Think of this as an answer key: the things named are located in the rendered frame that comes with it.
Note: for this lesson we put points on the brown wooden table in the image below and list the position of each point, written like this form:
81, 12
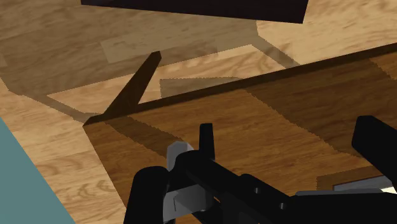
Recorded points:
279, 139

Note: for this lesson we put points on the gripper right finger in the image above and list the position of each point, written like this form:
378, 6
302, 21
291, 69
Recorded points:
377, 139

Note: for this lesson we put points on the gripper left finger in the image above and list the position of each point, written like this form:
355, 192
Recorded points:
207, 139

